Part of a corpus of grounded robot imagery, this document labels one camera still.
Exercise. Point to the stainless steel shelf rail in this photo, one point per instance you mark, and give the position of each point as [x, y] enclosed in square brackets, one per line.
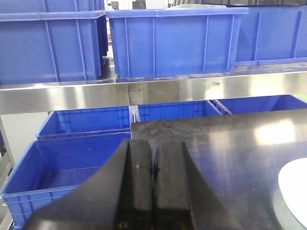
[33, 98]

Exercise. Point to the blue crate on shelf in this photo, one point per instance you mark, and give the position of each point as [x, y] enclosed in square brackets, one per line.
[51, 40]
[272, 35]
[160, 43]

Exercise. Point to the blue crate on shelf left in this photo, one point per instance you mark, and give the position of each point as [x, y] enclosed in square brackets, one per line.
[51, 40]

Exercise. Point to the blue floor crate far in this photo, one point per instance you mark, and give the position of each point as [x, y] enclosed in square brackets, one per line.
[85, 122]

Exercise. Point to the blue floor crate right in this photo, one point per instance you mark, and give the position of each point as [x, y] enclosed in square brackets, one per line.
[259, 104]

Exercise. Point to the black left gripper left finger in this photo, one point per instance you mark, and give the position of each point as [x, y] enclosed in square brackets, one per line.
[119, 196]

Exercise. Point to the blue floor crate near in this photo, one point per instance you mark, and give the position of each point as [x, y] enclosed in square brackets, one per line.
[51, 168]

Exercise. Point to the blue crate on shelf centre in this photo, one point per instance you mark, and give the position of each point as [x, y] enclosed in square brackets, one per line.
[160, 43]

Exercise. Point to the blue floor crate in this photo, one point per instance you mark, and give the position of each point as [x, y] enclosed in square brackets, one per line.
[85, 122]
[167, 111]
[51, 168]
[259, 104]

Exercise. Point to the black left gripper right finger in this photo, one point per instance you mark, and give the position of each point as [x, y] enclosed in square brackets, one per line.
[183, 199]

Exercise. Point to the blue floor crate middle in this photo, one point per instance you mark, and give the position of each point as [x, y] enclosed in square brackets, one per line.
[167, 111]

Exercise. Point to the light blue plate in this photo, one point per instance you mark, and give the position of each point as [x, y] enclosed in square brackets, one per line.
[292, 181]

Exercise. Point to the blue crate on shelf right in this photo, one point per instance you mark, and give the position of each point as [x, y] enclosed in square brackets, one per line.
[272, 35]

